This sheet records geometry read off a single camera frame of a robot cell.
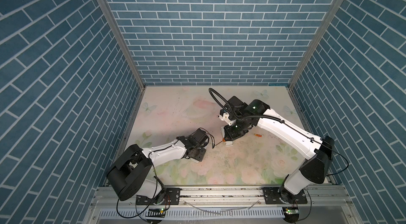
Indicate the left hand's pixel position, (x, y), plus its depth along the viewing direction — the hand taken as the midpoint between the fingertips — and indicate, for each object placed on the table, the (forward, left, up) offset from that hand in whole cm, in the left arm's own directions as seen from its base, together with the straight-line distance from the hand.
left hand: (200, 154), depth 87 cm
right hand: (+1, -12, +19) cm, 23 cm away
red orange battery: (+9, -33, +4) cm, 35 cm away
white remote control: (+6, -17, 0) cm, 18 cm away
